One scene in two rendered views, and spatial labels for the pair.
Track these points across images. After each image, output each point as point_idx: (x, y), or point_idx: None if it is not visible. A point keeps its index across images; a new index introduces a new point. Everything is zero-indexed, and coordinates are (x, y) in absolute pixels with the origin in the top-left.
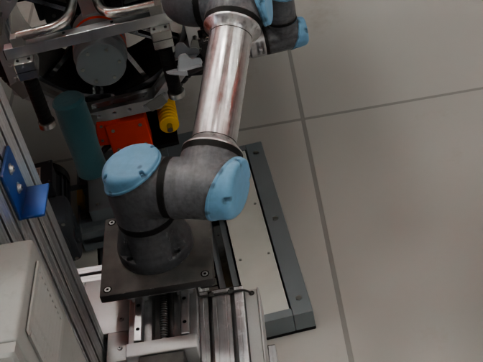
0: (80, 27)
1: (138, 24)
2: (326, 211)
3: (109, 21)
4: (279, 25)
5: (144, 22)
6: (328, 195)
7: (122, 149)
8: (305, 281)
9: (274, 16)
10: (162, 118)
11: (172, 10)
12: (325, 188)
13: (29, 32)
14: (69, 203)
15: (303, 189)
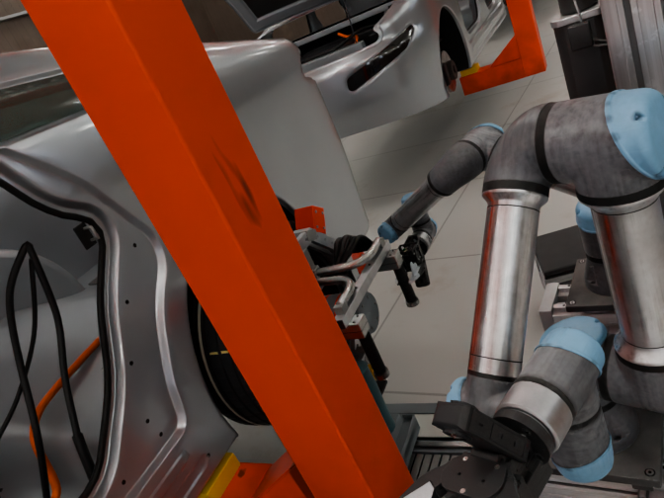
0: (358, 280)
1: (381, 257)
2: (439, 391)
3: (368, 266)
4: (428, 219)
5: (382, 254)
6: (425, 388)
7: (579, 207)
8: None
9: (424, 214)
10: (371, 370)
11: (469, 166)
12: (417, 388)
13: (346, 294)
14: None
15: (408, 400)
